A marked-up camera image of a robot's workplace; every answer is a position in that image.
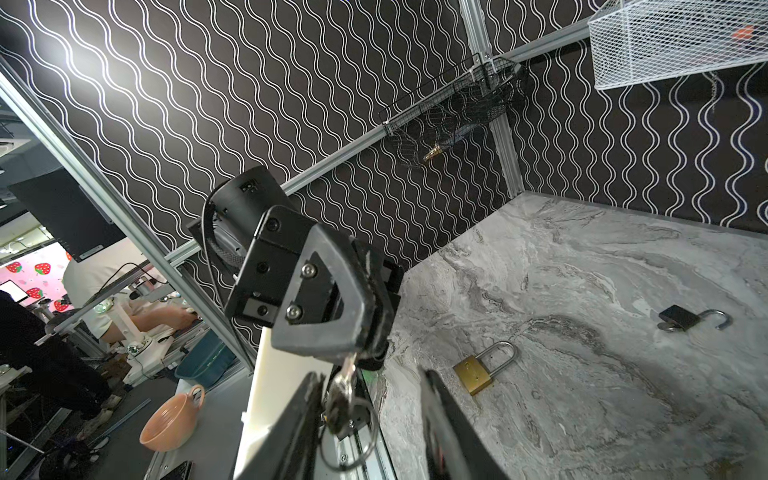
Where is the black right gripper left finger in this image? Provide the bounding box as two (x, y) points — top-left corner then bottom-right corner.
(236, 373), (325, 480)

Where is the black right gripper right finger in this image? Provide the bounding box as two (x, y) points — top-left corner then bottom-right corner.
(419, 368), (508, 480)

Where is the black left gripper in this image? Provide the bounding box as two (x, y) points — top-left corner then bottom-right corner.
(187, 166), (405, 371)

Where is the brass padlock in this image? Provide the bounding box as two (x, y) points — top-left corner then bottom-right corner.
(453, 340), (520, 396)

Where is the small black padlock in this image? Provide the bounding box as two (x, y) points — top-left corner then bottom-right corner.
(657, 305), (733, 333)

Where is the pink ceramic cup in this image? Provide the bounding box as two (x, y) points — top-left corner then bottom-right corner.
(139, 385), (205, 453)

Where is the teal plastic bin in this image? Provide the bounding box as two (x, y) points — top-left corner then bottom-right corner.
(174, 331), (237, 389)

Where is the person in white shirt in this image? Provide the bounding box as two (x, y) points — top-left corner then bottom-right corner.
(62, 238), (199, 344)

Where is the aluminium back crossbar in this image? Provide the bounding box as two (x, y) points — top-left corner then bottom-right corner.
(500, 18), (590, 63)

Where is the aluminium left side rail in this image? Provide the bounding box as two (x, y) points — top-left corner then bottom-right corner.
(35, 101), (499, 346)

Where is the black wire wall basket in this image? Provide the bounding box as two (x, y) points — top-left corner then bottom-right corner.
(378, 55), (527, 167)

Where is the aluminium corner frame post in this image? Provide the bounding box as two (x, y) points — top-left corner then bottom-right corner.
(459, 0), (524, 198)

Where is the white mesh wall basket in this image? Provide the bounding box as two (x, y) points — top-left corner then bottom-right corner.
(588, 0), (767, 90)

